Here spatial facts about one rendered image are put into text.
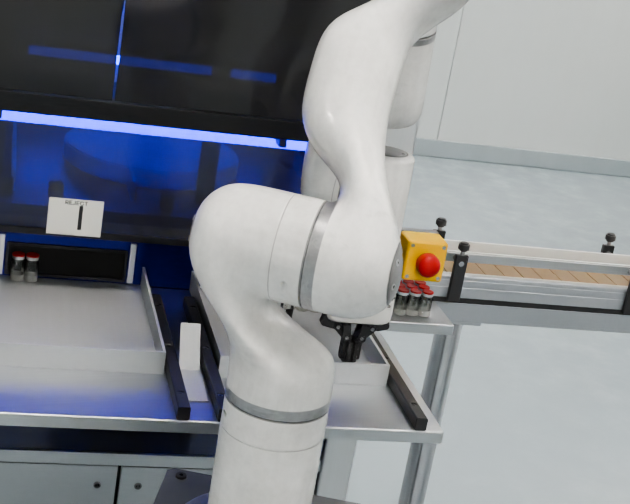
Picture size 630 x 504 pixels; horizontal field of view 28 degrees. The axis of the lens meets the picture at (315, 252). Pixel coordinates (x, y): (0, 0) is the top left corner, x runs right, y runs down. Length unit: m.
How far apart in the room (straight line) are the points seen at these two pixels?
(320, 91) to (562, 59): 5.90
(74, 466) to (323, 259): 0.99
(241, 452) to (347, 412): 0.43
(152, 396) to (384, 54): 0.63
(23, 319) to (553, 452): 2.26
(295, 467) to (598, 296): 1.13
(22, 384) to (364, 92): 0.67
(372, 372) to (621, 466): 2.11
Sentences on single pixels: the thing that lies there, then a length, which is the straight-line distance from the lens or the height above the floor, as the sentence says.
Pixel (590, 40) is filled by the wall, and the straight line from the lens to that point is 7.30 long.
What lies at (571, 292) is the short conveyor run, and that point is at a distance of 2.40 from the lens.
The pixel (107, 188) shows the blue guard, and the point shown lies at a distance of 2.00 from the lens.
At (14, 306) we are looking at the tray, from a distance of 2.01.
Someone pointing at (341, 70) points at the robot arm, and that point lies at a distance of 1.39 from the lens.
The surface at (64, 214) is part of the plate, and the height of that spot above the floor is 1.02.
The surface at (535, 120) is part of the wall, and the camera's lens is 7.29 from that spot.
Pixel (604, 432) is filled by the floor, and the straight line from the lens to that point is 4.12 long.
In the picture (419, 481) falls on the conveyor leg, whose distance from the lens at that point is 2.52.
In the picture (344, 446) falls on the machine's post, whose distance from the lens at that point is 2.26.
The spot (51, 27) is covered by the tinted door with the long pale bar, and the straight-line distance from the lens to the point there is 1.94.
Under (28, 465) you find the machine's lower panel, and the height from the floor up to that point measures 0.57.
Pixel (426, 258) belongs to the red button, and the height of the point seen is 1.01.
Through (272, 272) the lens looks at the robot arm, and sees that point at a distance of 1.32.
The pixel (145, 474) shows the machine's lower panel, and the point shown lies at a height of 0.56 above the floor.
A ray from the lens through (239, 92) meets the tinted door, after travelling 1.99.
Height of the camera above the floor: 1.67
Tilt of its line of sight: 19 degrees down
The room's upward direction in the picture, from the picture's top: 10 degrees clockwise
